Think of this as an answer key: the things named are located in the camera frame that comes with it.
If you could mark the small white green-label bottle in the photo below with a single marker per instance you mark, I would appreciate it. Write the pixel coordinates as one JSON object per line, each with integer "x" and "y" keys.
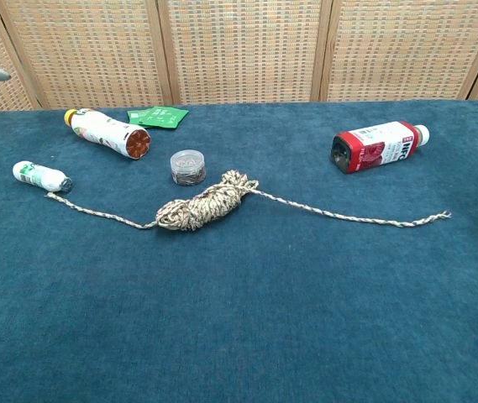
{"x": 37, "y": 174}

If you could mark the white bottle with yellow cap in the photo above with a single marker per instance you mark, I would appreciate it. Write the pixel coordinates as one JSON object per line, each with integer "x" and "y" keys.
{"x": 100, "y": 130}

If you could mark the red juice bottle white cap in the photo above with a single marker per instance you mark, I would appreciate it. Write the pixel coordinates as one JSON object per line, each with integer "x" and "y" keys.
{"x": 373, "y": 147}

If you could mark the small green sachet packet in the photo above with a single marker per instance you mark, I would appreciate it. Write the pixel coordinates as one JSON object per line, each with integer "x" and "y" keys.
{"x": 134, "y": 116}

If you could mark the large green sachet packet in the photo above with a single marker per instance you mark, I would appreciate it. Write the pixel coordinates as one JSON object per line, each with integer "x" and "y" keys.
{"x": 167, "y": 116}

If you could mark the clear round jar of clips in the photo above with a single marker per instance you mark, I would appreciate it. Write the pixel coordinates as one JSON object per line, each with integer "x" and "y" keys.
{"x": 188, "y": 168}

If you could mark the woven wooden folding screen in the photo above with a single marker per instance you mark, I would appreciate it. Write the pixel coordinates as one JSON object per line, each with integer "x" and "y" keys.
{"x": 243, "y": 50}

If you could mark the blue table cloth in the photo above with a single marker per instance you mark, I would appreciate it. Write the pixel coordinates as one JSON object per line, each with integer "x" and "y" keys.
{"x": 222, "y": 327}

